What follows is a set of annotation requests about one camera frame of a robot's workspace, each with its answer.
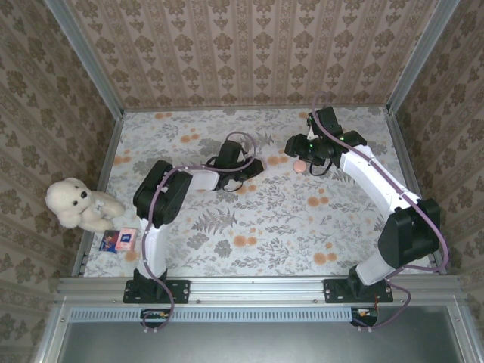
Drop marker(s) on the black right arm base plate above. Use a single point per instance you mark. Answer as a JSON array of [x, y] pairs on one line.
[[385, 293]]

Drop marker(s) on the pink round earbud case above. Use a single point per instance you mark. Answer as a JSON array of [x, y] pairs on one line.
[[300, 166]]

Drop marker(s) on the aluminium table side rail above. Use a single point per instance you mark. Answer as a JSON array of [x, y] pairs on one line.
[[107, 166], [409, 170]]

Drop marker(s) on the white teddy bear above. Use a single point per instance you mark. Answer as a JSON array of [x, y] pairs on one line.
[[72, 200]]

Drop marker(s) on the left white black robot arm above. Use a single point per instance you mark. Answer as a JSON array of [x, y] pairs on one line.
[[153, 249]]

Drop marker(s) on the thin aluminium table end rail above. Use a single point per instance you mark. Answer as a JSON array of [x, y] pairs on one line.
[[189, 109]]

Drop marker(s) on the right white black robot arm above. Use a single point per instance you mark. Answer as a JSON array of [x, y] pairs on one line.
[[374, 177]]

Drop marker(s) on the aluminium frame post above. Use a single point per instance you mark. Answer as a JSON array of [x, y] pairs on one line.
[[421, 56], [85, 56]]

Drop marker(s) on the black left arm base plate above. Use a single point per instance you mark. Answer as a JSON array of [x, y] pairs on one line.
[[181, 291]]

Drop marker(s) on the pink tissue packet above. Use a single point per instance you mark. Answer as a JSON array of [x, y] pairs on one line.
[[126, 239]]

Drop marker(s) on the aluminium mounting rail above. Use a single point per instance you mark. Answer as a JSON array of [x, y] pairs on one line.
[[257, 289]]

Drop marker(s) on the floral patterned table cover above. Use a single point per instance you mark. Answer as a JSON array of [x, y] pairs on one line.
[[264, 234]]

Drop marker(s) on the grey metal panel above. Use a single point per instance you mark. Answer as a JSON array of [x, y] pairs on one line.
[[264, 344]]

